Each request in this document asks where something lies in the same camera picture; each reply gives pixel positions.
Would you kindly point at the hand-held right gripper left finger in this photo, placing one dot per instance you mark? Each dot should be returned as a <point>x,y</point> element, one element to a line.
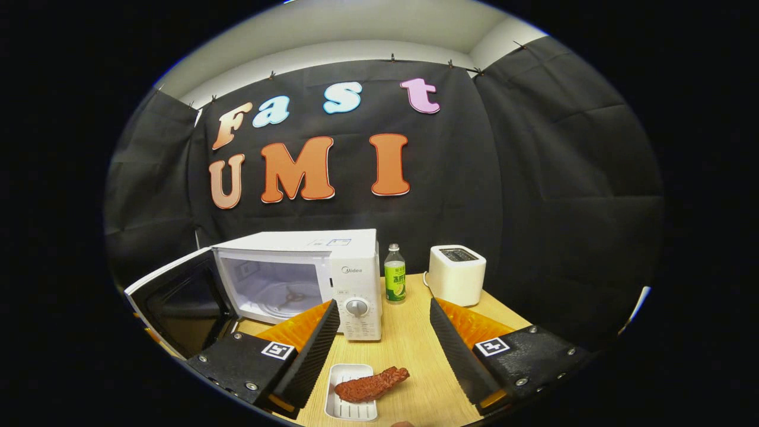
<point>314,356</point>

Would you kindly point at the white toaster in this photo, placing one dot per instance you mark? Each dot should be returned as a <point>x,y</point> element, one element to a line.
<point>456,279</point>

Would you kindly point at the clear bottle with green label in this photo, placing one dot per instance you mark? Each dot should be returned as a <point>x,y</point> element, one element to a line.
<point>395,279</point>

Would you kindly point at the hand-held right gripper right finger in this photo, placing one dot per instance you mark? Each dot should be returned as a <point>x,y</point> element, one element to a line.
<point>453,350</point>

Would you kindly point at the red-brown meat piece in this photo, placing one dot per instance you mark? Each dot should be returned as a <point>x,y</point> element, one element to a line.
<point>367,386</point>

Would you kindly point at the glass turntable plate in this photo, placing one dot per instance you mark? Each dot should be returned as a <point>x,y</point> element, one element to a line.
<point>278,305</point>

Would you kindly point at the white microwave oven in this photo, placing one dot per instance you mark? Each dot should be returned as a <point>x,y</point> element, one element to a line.
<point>356,261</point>

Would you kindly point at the white rectangular tray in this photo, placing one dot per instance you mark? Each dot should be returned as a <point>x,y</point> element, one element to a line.
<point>344,412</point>

